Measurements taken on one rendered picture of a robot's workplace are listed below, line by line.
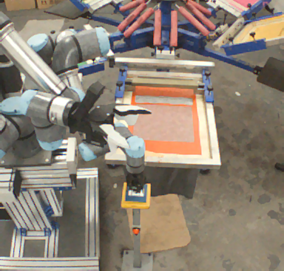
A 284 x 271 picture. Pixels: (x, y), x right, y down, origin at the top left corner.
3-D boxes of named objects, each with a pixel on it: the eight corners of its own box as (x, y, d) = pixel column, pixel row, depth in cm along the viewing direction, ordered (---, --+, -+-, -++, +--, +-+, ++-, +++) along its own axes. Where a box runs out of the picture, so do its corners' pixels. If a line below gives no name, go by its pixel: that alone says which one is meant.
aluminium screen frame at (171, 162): (219, 169, 156) (220, 165, 154) (105, 163, 159) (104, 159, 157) (206, 78, 212) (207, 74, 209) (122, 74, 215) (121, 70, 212)
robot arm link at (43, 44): (26, 59, 157) (21, 37, 147) (50, 51, 162) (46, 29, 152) (32, 69, 150) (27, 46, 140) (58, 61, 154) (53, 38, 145)
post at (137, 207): (151, 279, 205) (158, 215, 137) (120, 278, 206) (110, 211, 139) (153, 252, 220) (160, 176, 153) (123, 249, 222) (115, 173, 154)
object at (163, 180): (194, 199, 193) (205, 156, 163) (123, 196, 195) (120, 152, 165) (194, 196, 195) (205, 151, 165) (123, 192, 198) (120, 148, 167)
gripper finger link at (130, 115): (146, 120, 86) (114, 124, 84) (148, 102, 82) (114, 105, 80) (150, 127, 84) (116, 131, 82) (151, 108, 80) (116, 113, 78)
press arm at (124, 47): (22, 80, 226) (21, 74, 221) (21, 77, 229) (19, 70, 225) (166, 42, 264) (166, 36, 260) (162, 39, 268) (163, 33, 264)
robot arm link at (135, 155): (137, 131, 122) (149, 145, 117) (137, 149, 130) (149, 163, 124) (120, 138, 119) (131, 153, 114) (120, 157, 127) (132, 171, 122)
